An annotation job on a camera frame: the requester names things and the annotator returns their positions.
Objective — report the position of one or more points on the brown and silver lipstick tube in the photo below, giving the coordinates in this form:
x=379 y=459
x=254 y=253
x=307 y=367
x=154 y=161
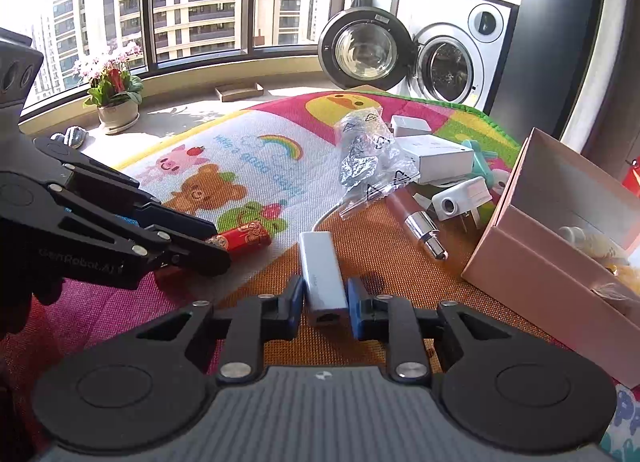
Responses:
x=422 y=227

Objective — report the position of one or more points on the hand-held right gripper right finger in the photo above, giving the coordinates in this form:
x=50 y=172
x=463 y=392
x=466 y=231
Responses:
x=357 y=311

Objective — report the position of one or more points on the grey striped object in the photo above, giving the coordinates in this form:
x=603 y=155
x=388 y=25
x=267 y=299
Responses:
x=72 y=136

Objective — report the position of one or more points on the white flat box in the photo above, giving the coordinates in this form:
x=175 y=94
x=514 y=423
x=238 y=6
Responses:
x=440 y=157

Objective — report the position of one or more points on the white wall plug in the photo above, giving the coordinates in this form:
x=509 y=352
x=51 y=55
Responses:
x=465 y=194

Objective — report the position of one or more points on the colourful cartoon play mat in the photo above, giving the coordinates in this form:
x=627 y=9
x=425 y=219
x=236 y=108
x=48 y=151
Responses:
x=240 y=152

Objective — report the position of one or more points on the dark cloth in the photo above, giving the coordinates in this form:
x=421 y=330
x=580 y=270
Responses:
x=361 y=0

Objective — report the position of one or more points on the round washing machine door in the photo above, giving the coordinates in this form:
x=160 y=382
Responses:
x=362 y=50

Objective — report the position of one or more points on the red trash bin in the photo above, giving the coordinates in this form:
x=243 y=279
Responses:
x=633 y=176

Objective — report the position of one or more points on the cream tube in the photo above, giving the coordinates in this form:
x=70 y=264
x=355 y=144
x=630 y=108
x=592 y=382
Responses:
x=595 y=242

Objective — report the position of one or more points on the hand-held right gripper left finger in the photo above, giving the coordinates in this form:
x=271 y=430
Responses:
x=296 y=309

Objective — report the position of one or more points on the potted pink flowering plant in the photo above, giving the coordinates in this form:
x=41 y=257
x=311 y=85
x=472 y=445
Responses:
x=112 y=87

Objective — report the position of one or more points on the white charger cube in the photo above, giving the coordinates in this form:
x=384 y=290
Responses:
x=410 y=125

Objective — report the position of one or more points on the teal plastic toy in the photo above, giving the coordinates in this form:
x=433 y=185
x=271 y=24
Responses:
x=481 y=162

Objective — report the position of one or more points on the clear plastic wrapper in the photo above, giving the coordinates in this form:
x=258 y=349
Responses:
x=617 y=294

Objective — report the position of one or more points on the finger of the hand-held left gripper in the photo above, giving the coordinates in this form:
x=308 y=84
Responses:
x=200 y=257
x=150 y=217

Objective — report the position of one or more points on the red printed cylinder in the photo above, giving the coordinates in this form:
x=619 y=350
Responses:
x=245 y=237

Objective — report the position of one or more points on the black window frame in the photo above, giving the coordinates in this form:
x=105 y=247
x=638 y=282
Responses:
x=146 y=17

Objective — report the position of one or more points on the white washing machine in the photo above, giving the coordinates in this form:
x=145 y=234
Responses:
x=460 y=42

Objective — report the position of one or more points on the pink cardboard box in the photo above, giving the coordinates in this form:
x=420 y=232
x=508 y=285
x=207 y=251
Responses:
x=530 y=267

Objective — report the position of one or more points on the small brown tray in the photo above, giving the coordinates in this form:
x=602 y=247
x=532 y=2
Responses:
x=239 y=91

